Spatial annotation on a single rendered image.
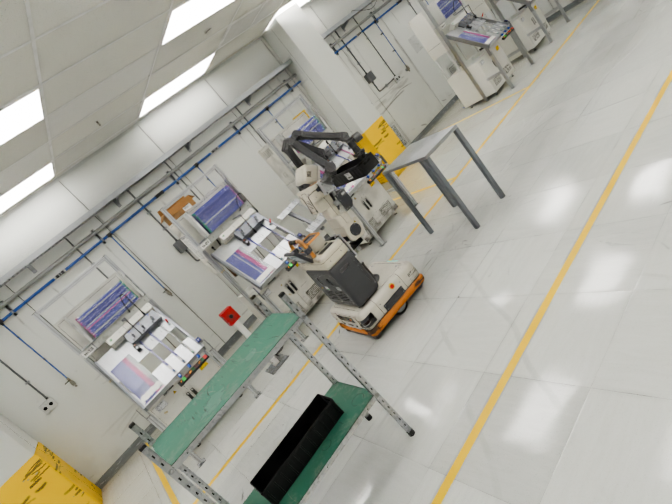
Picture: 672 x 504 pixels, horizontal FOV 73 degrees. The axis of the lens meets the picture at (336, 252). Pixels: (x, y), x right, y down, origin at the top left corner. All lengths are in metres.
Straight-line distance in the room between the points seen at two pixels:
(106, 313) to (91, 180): 2.22
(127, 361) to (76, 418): 1.85
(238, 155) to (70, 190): 2.20
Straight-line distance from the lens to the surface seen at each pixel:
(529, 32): 9.07
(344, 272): 3.46
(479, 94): 8.02
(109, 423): 6.32
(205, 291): 6.35
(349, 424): 2.49
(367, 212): 5.57
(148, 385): 4.38
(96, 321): 4.67
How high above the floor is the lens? 1.65
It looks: 15 degrees down
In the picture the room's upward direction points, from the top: 41 degrees counter-clockwise
